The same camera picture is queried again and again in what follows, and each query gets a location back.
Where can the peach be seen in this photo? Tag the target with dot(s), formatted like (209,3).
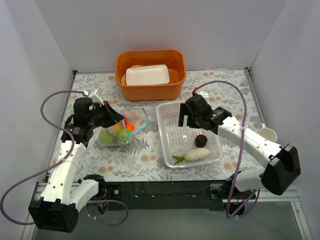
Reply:
(133,117)

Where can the dark purple mangosteen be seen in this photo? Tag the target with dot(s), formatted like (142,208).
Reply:
(200,141)

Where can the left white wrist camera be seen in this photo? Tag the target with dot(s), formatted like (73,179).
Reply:
(96,95)

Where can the green lime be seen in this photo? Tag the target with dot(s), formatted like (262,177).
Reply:
(123,136)

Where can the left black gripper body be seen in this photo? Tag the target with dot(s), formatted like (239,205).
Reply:
(105,114)

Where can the white rectangular dish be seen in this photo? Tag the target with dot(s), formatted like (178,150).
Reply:
(147,75)

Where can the orange plastic tub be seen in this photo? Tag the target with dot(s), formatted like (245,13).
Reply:
(173,59)

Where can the yellow plate in tub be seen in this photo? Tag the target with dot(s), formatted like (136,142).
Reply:
(123,78)

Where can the floral table mat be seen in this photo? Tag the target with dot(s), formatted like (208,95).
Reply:
(142,160)

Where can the white radish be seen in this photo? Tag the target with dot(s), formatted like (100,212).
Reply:
(193,155)

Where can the yellow mango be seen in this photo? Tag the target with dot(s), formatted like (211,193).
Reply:
(115,129)

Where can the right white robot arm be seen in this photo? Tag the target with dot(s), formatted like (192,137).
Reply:
(281,165)

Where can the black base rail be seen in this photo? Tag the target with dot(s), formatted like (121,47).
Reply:
(162,195)

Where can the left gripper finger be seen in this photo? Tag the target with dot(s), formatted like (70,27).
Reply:
(113,115)
(107,122)

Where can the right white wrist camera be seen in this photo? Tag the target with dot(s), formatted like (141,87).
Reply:
(203,94)

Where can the white cup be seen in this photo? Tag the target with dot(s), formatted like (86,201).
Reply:
(267,133)

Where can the white plastic basket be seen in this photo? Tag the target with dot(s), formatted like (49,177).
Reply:
(175,140)

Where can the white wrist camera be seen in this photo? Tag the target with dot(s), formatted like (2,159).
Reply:
(96,95)
(203,94)

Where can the clear zip top bag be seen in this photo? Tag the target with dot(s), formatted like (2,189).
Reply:
(138,128)

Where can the green apple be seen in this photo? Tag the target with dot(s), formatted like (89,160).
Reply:
(105,137)

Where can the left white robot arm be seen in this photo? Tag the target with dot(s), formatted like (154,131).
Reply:
(58,207)

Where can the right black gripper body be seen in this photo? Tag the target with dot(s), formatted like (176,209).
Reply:
(189,111)

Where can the orange tangerine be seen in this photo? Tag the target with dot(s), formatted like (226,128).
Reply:
(129,127)

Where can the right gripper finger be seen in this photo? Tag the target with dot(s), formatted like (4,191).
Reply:
(194,122)
(183,111)

